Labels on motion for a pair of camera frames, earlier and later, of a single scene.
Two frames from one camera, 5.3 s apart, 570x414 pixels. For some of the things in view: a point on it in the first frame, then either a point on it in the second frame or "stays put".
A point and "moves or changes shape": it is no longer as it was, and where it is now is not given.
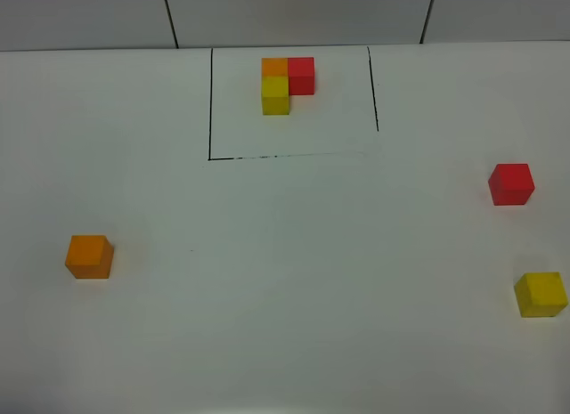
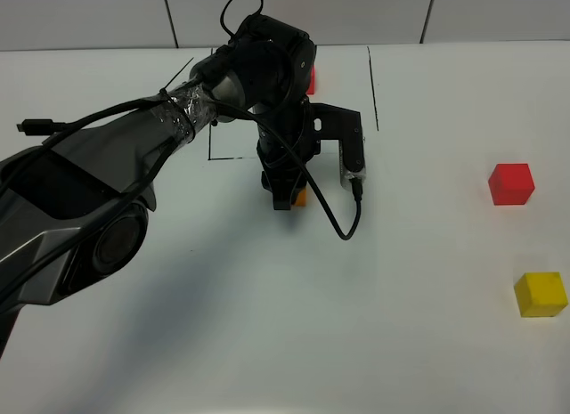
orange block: [90, 256] moves or changes shape
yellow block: [541, 294] stays put
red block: [510, 184] stays put
